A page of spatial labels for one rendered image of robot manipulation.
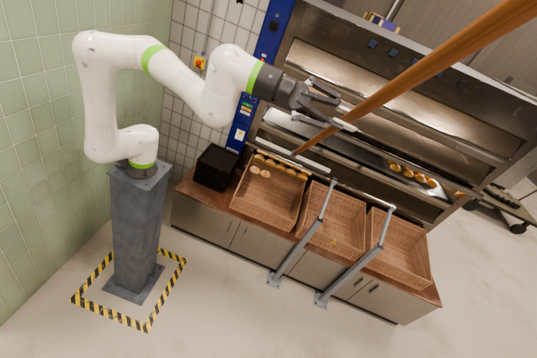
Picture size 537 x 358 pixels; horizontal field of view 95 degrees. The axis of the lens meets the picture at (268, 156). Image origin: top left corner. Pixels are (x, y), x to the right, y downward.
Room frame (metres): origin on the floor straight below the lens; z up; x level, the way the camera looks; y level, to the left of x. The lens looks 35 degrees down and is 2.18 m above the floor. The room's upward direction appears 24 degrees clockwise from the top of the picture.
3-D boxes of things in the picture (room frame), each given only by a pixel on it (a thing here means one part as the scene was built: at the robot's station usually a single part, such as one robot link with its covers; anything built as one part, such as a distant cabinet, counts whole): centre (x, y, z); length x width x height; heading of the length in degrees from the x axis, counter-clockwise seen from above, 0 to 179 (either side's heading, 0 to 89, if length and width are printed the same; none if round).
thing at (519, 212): (4.50, -4.38, 0.55); 1.38 x 0.83 x 1.09; 89
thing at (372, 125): (1.89, -0.72, 1.54); 1.79 x 0.11 x 0.19; 91
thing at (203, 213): (1.60, -0.61, 0.29); 2.42 x 0.56 x 0.58; 91
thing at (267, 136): (1.89, -0.72, 1.02); 1.79 x 0.11 x 0.19; 91
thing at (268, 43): (2.81, 0.34, 1.08); 1.93 x 0.16 x 2.15; 1
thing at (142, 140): (0.83, 0.57, 1.36); 0.16 x 0.13 x 0.19; 150
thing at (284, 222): (1.62, -0.14, 0.72); 0.56 x 0.49 x 0.28; 92
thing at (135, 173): (0.84, 0.62, 1.23); 0.26 x 0.15 x 0.06; 92
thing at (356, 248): (1.62, -0.74, 0.72); 0.56 x 0.49 x 0.28; 92
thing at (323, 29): (1.92, -0.72, 2.00); 1.80 x 0.08 x 0.21; 91
